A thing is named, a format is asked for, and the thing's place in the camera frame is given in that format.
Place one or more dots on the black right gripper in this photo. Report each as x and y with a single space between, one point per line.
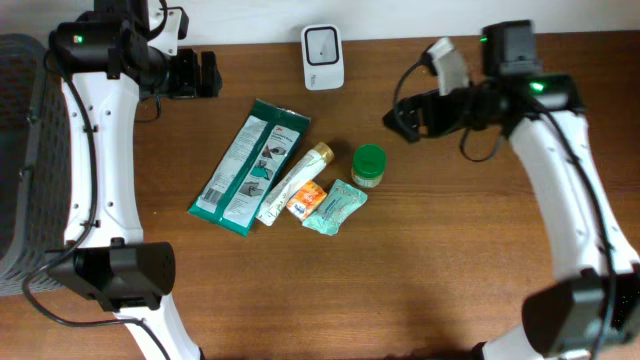
437 121

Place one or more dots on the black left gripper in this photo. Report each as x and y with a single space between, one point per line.
186 73

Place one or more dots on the green wipes package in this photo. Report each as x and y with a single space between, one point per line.
245 174

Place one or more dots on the green lid jar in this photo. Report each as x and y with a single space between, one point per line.
368 166

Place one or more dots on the white tube gold cap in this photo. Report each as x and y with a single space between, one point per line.
306 169

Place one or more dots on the teal tissue pack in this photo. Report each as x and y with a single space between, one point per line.
342 200

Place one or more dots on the orange tissue pack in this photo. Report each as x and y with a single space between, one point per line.
306 200

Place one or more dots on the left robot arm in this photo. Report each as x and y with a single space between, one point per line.
111 58

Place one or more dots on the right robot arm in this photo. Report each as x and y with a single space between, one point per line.
594 301

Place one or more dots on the white barcode scanner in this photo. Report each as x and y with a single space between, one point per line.
322 57

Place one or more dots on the grey plastic basket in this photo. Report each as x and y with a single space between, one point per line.
35 161

